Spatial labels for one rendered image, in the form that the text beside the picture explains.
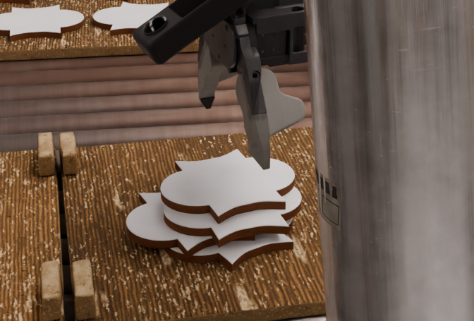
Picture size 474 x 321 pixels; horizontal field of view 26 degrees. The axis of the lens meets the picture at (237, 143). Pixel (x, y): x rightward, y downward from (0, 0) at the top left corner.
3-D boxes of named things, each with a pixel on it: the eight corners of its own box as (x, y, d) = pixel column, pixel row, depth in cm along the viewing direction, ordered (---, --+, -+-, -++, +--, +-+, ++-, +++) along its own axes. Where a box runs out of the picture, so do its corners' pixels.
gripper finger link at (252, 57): (273, 108, 93) (250, 16, 94) (257, 111, 93) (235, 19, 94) (255, 120, 97) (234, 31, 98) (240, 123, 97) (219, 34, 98)
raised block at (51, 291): (63, 322, 90) (61, 295, 89) (42, 324, 90) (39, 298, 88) (62, 283, 95) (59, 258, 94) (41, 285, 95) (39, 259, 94)
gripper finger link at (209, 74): (248, 101, 110) (271, 54, 102) (197, 111, 108) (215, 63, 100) (239, 77, 112) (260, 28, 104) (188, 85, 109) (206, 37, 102)
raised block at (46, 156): (56, 176, 113) (53, 154, 112) (39, 178, 113) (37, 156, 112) (54, 152, 119) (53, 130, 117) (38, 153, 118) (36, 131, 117)
